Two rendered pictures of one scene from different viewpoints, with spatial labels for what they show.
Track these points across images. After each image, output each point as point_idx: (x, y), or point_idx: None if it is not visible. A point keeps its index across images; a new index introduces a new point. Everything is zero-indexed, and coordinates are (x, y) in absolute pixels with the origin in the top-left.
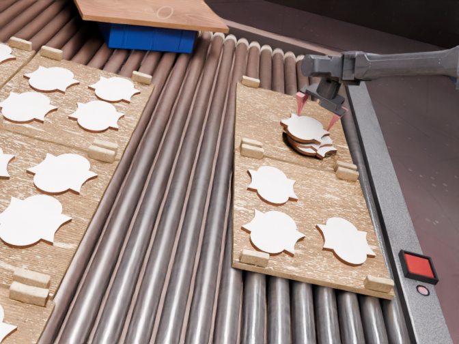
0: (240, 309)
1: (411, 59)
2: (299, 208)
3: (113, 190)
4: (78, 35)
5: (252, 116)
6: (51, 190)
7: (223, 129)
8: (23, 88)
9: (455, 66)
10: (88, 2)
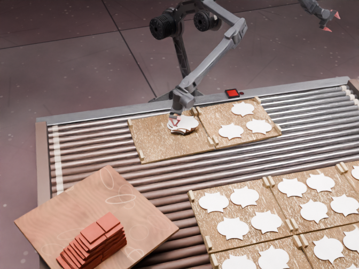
0: None
1: (218, 58)
2: (235, 123)
3: None
4: (156, 255)
5: (177, 149)
6: (304, 184)
7: (193, 160)
8: (251, 234)
9: (233, 45)
10: (155, 236)
